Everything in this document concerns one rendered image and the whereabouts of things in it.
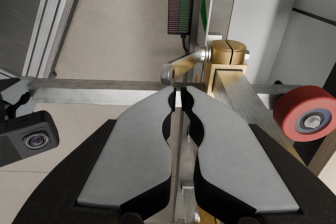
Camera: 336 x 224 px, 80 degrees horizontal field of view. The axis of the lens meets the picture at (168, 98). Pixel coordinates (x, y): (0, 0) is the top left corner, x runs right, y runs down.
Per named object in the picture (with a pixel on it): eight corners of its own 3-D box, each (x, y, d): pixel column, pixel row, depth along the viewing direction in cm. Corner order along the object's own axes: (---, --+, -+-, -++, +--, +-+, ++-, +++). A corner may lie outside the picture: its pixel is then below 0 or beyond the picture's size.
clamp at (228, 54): (197, 110, 38) (201, 128, 33) (207, 38, 30) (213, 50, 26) (227, 111, 38) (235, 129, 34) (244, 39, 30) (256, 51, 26)
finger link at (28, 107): (10, 79, 35) (-35, 111, 28) (44, 80, 35) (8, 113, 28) (17, 94, 37) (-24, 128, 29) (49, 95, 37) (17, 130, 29)
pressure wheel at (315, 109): (250, 100, 39) (276, 144, 30) (261, 62, 35) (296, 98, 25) (291, 101, 39) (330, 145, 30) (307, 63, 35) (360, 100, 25)
